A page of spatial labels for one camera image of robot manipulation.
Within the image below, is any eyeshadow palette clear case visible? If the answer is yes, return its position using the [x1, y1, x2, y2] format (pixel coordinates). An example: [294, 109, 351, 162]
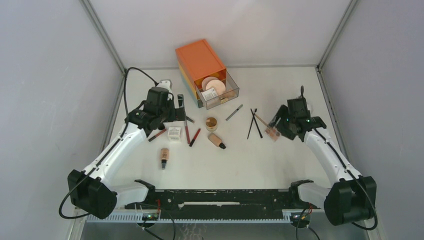
[265, 126, 281, 142]

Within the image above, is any red lipstick black cap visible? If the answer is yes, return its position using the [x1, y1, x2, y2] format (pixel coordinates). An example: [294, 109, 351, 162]
[189, 128, 201, 147]

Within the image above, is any square blush compact box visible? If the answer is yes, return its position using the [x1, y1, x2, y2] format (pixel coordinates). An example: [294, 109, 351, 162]
[201, 87, 218, 102]

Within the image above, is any clear top drawer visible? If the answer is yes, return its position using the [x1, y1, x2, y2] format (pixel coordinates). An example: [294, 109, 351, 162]
[195, 71, 240, 110]

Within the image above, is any round beige powder puff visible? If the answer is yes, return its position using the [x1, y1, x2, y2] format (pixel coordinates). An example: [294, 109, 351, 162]
[205, 80, 226, 96]

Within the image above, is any orange three-drawer organizer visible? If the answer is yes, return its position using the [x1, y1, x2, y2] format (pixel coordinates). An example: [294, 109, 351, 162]
[175, 38, 227, 108]

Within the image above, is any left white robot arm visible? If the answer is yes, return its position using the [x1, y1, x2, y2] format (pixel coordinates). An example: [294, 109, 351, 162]
[67, 85, 186, 219]

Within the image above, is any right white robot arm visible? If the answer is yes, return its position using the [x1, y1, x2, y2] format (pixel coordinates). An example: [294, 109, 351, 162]
[270, 96, 378, 231]

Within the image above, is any dark concealer stick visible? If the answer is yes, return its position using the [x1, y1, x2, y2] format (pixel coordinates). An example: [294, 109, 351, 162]
[185, 116, 195, 124]

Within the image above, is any pink lip gloss tube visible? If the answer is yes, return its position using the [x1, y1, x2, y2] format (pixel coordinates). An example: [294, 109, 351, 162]
[184, 120, 191, 145]

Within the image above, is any small white box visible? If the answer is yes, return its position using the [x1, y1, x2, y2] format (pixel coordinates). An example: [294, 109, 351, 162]
[167, 126, 182, 142]

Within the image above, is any black thin brush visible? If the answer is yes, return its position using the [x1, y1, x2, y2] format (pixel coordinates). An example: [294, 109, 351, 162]
[250, 108, 263, 139]
[246, 108, 256, 140]

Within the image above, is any gold lid cream jar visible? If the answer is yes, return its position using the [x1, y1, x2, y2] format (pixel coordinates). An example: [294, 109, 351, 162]
[205, 117, 218, 132]

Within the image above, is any beige foundation tube black cap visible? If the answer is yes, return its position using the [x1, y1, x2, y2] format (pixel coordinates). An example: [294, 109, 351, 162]
[208, 132, 226, 149]

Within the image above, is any BB cream tube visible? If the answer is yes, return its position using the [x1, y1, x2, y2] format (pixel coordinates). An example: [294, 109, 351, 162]
[160, 148, 170, 170]

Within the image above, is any grey silver pencil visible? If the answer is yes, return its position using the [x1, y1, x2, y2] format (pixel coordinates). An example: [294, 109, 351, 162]
[225, 104, 244, 121]

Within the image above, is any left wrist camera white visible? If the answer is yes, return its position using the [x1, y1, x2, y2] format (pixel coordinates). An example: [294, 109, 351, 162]
[156, 79, 173, 93]

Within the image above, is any wooden handle brush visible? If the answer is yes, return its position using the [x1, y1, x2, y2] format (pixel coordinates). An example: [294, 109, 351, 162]
[254, 113, 271, 129]

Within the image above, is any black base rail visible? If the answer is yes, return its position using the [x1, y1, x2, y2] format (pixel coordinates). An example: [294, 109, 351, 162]
[124, 189, 311, 221]

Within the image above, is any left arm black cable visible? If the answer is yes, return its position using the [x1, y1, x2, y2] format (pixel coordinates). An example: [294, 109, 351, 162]
[58, 66, 160, 220]

